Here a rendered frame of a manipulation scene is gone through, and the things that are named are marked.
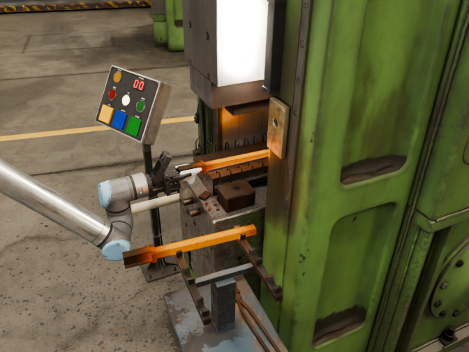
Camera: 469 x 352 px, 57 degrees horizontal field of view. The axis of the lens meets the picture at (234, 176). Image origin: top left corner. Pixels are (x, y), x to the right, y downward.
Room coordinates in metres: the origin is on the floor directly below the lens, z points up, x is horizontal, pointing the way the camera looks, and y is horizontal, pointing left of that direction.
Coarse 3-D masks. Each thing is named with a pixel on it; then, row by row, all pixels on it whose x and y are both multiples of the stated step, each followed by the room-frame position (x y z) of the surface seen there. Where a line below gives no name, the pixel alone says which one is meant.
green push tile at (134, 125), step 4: (132, 120) 1.75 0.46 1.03; (136, 120) 1.74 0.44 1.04; (140, 120) 1.73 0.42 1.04; (128, 124) 1.75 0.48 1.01; (132, 124) 1.74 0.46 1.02; (136, 124) 1.73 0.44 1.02; (140, 124) 1.72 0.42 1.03; (128, 128) 1.74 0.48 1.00; (132, 128) 1.73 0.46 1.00; (136, 128) 1.72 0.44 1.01; (128, 132) 1.73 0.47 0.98; (132, 132) 1.72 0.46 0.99; (136, 132) 1.71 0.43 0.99; (136, 136) 1.70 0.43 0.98
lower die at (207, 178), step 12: (252, 144) 1.64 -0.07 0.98; (264, 144) 1.65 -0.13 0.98; (204, 156) 1.53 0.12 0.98; (216, 156) 1.51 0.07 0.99; (228, 156) 1.51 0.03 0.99; (264, 156) 1.50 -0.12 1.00; (216, 168) 1.41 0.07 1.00; (240, 168) 1.42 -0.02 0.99; (264, 168) 1.44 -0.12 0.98; (204, 180) 1.42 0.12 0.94; (216, 180) 1.35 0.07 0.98; (228, 180) 1.37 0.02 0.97; (216, 192) 1.35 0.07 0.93
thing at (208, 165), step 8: (256, 152) 1.52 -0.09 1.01; (264, 152) 1.52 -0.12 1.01; (200, 160) 1.43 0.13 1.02; (216, 160) 1.44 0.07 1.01; (224, 160) 1.45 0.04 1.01; (232, 160) 1.45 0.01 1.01; (240, 160) 1.46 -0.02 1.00; (184, 168) 1.37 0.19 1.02; (192, 168) 1.38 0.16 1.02; (208, 168) 1.40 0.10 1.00
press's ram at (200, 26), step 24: (192, 0) 1.48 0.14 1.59; (216, 0) 1.30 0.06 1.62; (240, 0) 1.33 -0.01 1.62; (264, 0) 1.37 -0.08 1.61; (192, 24) 1.48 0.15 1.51; (216, 24) 1.30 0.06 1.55; (240, 24) 1.34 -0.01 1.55; (264, 24) 1.37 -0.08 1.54; (192, 48) 1.49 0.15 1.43; (216, 48) 1.30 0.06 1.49; (240, 48) 1.34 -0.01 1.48; (264, 48) 1.37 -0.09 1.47; (216, 72) 1.30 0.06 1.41; (240, 72) 1.34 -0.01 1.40; (264, 72) 1.37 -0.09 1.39
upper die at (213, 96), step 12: (192, 72) 1.50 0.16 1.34; (192, 84) 1.50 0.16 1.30; (204, 84) 1.40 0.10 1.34; (240, 84) 1.39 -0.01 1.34; (252, 84) 1.41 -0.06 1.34; (204, 96) 1.40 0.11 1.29; (216, 96) 1.35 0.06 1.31; (228, 96) 1.37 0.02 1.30; (240, 96) 1.39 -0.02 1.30; (252, 96) 1.41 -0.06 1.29; (264, 96) 1.43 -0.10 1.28
